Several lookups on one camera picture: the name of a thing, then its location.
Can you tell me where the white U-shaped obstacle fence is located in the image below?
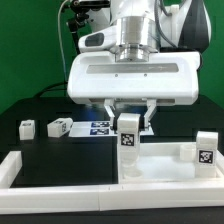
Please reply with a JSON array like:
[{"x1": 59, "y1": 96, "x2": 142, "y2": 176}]
[{"x1": 0, "y1": 151, "x2": 224, "y2": 214}]

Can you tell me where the grey hanging cable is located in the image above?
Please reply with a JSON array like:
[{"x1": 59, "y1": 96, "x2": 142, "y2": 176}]
[{"x1": 57, "y1": 0, "x2": 70, "y2": 84}]

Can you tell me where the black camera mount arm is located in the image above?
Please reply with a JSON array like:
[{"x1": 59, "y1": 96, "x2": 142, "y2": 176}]
[{"x1": 62, "y1": 0, "x2": 110, "y2": 54}]

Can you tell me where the white square table top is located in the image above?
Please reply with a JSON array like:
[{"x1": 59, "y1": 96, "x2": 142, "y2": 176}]
[{"x1": 118, "y1": 142, "x2": 224, "y2": 184}]

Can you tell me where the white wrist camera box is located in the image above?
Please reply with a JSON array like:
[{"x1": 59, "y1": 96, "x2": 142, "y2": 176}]
[{"x1": 78, "y1": 32, "x2": 116, "y2": 53}]

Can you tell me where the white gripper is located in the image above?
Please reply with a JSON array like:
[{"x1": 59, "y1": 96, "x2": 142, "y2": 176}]
[{"x1": 67, "y1": 51, "x2": 200, "y2": 131}]

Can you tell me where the black cable on table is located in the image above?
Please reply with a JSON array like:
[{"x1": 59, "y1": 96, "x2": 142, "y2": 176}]
[{"x1": 33, "y1": 79, "x2": 73, "y2": 99}]

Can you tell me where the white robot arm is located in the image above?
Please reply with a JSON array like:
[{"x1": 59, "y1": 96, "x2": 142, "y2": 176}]
[{"x1": 67, "y1": 0, "x2": 211, "y2": 129}]

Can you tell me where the white fiducial marker sheet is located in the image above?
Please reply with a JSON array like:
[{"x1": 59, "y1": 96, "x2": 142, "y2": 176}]
[{"x1": 68, "y1": 119, "x2": 155, "y2": 138}]

